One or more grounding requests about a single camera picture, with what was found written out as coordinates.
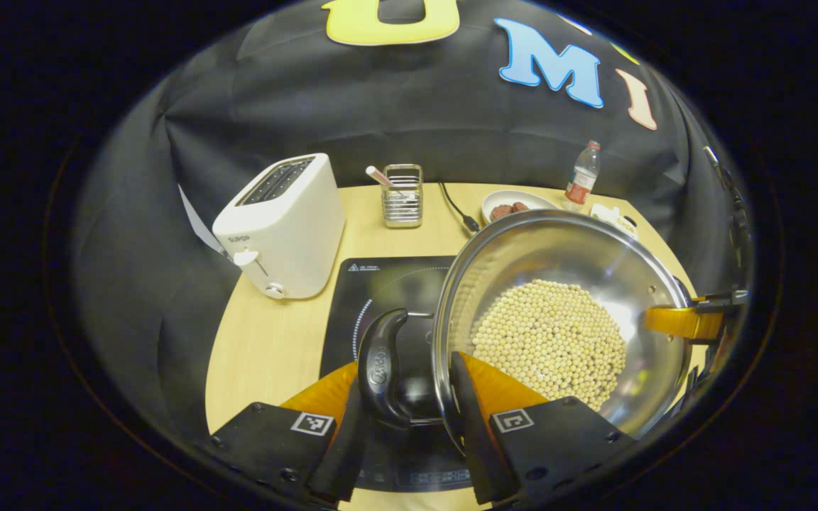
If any pile of soybeans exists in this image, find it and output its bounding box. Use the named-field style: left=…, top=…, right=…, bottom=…
left=471, top=279, right=628, bottom=412

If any black power cable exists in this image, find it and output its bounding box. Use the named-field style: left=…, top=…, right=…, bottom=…
left=439, top=182, right=481, bottom=235

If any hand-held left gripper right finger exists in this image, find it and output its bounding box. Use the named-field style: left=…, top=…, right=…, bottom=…
left=449, top=351, right=637, bottom=506

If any stainless steel pot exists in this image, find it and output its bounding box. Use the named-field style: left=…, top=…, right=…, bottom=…
left=357, top=209, right=697, bottom=455

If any white divided dish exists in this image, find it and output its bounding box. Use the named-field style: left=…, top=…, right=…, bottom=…
left=589, top=204, right=638, bottom=238

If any pink stick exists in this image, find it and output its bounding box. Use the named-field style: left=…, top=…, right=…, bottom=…
left=366, top=165, right=410, bottom=200

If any white round plate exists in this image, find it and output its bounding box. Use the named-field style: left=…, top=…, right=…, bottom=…
left=481, top=189, right=559, bottom=226

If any white toaster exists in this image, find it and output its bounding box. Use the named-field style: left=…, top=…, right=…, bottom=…
left=212, top=153, right=346, bottom=300

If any black backdrop cloth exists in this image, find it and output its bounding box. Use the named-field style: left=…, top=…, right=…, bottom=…
left=72, top=0, right=751, bottom=441

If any metal wire basket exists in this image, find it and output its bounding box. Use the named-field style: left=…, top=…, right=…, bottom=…
left=381, top=164, right=424, bottom=229

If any black induction cooktop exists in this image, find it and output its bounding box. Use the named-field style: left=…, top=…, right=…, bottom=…
left=319, top=255, right=474, bottom=492

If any clear plastic water bottle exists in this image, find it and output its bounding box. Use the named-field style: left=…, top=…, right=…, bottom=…
left=563, top=141, right=601, bottom=212

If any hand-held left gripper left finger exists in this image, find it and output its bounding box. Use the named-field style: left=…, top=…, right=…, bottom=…
left=210, top=361, right=371, bottom=506

